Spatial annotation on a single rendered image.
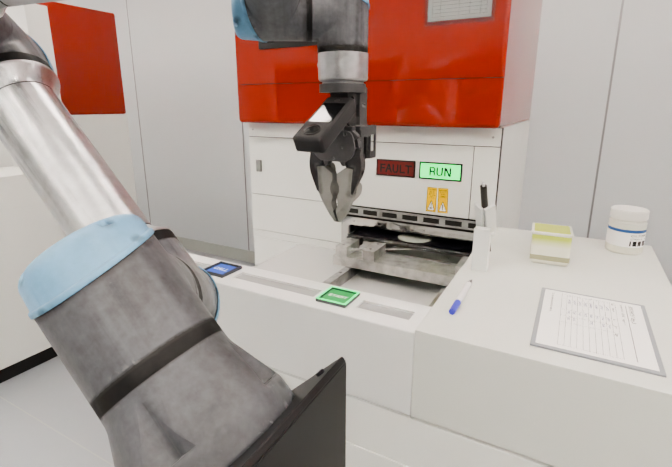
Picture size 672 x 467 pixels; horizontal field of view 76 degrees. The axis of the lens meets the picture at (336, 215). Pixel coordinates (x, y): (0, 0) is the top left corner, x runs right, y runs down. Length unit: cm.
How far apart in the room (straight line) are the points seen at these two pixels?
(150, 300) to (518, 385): 47
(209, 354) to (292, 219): 112
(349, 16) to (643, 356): 59
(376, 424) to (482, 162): 72
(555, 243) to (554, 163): 174
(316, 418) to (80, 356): 19
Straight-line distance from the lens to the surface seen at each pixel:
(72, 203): 59
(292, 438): 36
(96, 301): 39
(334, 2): 66
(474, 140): 119
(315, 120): 62
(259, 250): 159
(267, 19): 64
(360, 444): 81
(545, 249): 96
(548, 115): 266
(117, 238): 40
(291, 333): 76
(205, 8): 377
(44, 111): 65
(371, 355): 70
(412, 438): 75
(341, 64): 65
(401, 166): 125
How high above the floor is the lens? 128
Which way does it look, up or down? 14 degrees down
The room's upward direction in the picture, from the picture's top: straight up
